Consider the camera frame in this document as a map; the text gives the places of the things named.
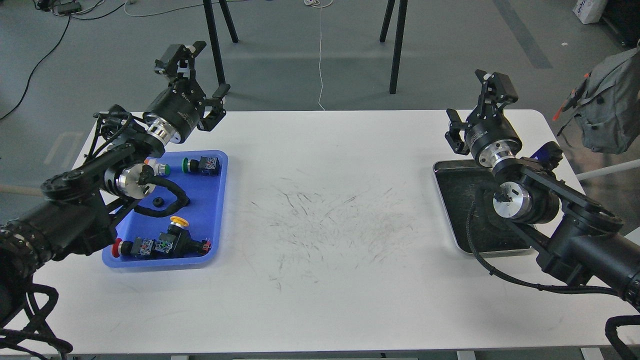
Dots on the red push button switch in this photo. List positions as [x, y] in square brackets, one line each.
[140, 248]

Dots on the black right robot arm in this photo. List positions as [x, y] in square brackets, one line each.
[577, 239]

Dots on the green push button switch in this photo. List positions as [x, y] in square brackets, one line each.
[206, 165]

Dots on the black left stand legs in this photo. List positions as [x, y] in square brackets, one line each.
[213, 35]

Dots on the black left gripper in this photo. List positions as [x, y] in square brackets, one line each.
[183, 106]

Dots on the black stand legs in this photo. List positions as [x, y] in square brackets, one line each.
[213, 35]
[398, 40]

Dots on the blue plastic tray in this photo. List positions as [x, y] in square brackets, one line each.
[204, 213]

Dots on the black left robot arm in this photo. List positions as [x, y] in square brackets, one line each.
[83, 206]

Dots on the small black gear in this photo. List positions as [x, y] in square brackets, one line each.
[158, 202]

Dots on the silver metal tray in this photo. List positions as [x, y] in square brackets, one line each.
[457, 181]

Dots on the grey backpack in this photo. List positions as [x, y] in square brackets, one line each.
[606, 104]

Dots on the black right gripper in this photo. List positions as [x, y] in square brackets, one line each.
[486, 134]

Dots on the yellow push button switch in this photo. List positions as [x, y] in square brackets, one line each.
[177, 241]

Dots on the black right stand legs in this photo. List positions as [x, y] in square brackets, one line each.
[398, 40]

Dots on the orange white push button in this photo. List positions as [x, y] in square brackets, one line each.
[161, 169]

